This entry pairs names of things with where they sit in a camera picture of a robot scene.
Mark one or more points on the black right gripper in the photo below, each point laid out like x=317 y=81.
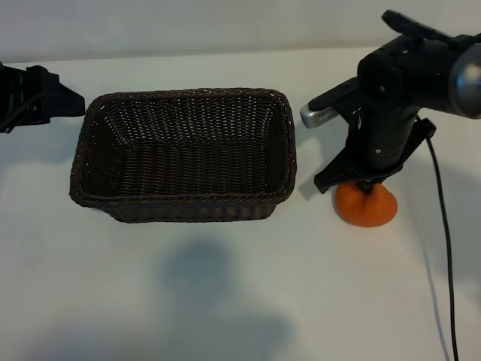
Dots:
x=379 y=143

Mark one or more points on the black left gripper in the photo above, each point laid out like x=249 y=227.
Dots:
x=17 y=97

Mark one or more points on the orange plush fruit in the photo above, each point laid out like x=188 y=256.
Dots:
x=360 y=212

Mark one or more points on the dark brown wicker basket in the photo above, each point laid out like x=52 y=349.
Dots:
x=188 y=169

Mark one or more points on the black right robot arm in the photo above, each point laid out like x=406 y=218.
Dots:
x=432 y=75

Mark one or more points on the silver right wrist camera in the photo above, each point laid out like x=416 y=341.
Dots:
x=319 y=116

